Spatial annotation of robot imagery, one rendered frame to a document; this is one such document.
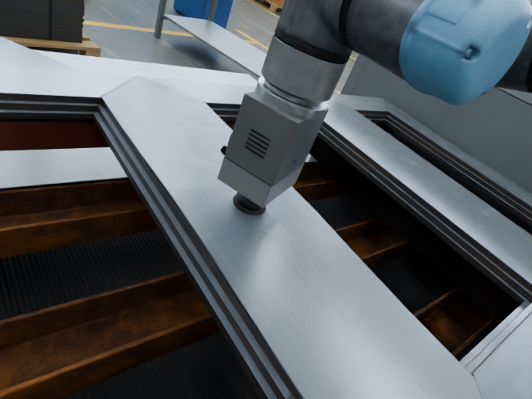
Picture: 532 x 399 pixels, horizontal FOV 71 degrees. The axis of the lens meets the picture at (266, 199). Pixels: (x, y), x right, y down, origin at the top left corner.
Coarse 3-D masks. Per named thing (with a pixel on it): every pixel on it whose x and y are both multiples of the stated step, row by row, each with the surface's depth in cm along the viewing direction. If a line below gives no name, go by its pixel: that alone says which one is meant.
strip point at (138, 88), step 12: (132, 84) 63; (144, 84) 65; (156, 84) 67; (108, 96) 57; (120, 96) 58; (132, 96) 60; (144, 96) 61; (156, 96) 63; (168, 96) 64; (180, 96) 66
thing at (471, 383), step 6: (474, 378) 36; (468, 384) 36; (474, 384) 36; (462, 390) 35; (468, 390) 35; (474, 390) 35; (456, 396) 34; (462, 396) 34; (468, 396) 34; (474, 396) 35; (480, 396) 35
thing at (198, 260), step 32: (0, 96) 48; (32, 96) 50; (320, 128) 81; (128, 160) 49; (352, 160) 75; (448, 160) 94; (160, 192) 44; (160, 224) 42; (448, 224) 63; (192, 256) 38; (480, 256) 59; (224, 288) 36; (512, 288) 56; (224, 320) 34; (512, 320) 50; (256, 352) 32; (480, 352) 42; (256, 384) 31; (288, 384) 30
